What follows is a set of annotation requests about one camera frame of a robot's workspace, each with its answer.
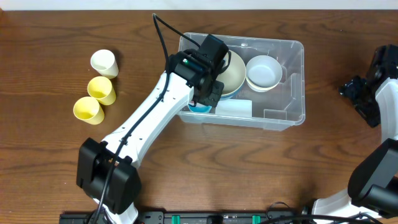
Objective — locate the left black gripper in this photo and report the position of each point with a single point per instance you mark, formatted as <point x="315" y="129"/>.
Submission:
<point x="211" y="94"/>

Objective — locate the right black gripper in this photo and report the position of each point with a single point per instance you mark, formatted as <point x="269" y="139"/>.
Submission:
<point x="352" y="92"/>

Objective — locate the beige large bowl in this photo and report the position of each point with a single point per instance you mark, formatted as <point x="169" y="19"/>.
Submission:
<point x="235" y="74"/>

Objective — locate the dark blue large bowl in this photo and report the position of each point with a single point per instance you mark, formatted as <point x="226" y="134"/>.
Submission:
<point x="227" y="96"/>

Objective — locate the light blue plastic cup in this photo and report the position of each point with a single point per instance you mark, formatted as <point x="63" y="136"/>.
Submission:
<point x="198" y="108"/>

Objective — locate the white small bowl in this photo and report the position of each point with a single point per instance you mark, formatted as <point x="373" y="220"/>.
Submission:
<point x="261" y="90"/>

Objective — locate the grey small bowl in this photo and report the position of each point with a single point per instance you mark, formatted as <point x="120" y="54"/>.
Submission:
<point x="264" y="71"/>

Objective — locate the cream plastic cup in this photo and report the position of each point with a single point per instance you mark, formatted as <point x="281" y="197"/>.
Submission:
<point x="104" y="62"/>

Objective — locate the yellow plastic cup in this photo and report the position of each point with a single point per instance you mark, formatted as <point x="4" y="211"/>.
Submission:
<point x="101" y="88"/>
<point x="89" y="110"/>

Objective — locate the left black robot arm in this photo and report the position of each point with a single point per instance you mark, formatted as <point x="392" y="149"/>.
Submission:
<point x="107" y="170"/>

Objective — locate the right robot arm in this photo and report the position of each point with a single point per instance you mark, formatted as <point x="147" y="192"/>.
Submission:
<point x="372" y="187"/>

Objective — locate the white label on bin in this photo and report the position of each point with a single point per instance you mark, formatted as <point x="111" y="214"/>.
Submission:
<point x="234" y="107"/>

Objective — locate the clear plastic storage bin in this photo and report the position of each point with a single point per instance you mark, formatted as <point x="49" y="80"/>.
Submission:
<point x="277" y="109"/>

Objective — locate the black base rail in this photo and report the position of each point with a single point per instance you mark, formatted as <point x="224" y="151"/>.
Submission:
<point x="275" y="216"/>

